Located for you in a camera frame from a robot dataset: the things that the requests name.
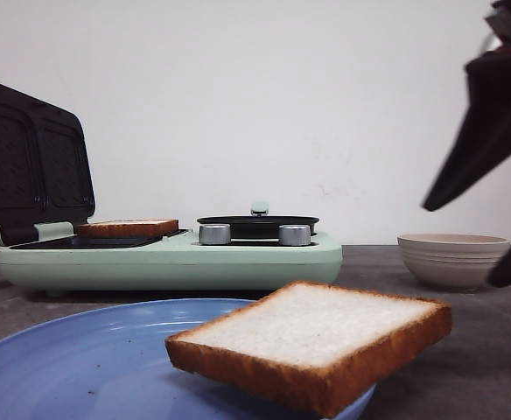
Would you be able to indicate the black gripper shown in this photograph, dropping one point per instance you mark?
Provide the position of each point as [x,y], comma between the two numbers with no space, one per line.
[484,138]

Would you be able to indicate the cream ribbed bowl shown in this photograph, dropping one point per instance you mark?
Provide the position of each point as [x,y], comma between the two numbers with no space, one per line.
[453,262]

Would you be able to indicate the white bread slice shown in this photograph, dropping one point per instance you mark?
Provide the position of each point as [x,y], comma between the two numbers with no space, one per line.
[312,346]
[128,228]

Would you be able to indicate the black sandwich maker lid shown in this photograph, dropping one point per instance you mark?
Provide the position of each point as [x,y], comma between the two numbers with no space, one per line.
[44,170]

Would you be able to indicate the right silver control knob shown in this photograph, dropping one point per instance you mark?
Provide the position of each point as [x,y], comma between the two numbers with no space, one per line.
[294,235]

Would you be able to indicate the silver control knob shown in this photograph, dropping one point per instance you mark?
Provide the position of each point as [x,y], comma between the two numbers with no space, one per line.
[214,234]
[294,235]

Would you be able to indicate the black round frying pan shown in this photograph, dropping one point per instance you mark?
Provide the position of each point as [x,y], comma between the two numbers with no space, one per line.
[259,224]

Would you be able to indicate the left silver control knob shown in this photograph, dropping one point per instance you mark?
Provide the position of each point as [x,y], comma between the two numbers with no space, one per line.
[214,234]

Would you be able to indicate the blue plastic plate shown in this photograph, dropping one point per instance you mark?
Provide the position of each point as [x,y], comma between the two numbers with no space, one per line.
[112,364]

